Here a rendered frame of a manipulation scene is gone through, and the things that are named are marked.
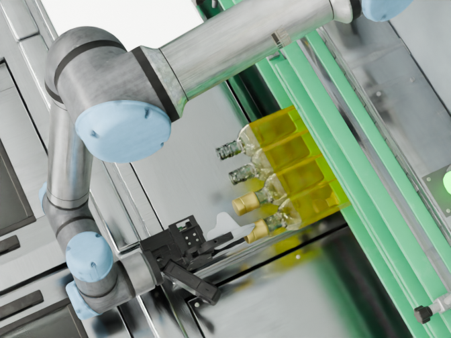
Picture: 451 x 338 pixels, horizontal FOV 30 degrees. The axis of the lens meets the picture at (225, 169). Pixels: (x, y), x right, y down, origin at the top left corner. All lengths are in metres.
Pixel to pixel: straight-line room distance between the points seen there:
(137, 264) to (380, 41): 0.62
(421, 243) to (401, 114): 0.24
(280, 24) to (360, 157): 0.46
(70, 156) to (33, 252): 0.42
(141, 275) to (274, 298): 0.33
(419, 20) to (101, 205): 0.73
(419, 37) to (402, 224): 0.35
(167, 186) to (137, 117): 0.68
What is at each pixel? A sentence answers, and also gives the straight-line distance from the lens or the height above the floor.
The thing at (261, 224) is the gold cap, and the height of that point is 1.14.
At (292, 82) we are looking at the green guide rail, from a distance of 1.68.
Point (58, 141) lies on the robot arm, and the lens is 1.37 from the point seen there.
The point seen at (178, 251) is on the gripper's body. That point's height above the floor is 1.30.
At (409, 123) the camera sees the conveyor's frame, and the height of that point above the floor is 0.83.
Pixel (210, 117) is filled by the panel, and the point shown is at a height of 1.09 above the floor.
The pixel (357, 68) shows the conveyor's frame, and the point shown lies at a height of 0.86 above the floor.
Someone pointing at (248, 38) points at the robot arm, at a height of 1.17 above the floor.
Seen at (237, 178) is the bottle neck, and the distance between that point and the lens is 1.64.
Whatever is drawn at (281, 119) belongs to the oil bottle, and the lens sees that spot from 1.68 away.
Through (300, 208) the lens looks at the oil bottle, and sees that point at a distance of 1.61.
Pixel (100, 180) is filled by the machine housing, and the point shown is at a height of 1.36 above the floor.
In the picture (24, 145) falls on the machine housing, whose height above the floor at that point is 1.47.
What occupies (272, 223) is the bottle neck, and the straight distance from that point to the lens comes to 1.61.
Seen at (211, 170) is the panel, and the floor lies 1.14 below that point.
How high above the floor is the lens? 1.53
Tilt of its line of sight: 14 degrees down
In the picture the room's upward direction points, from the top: 114 degrees counter-clockwise
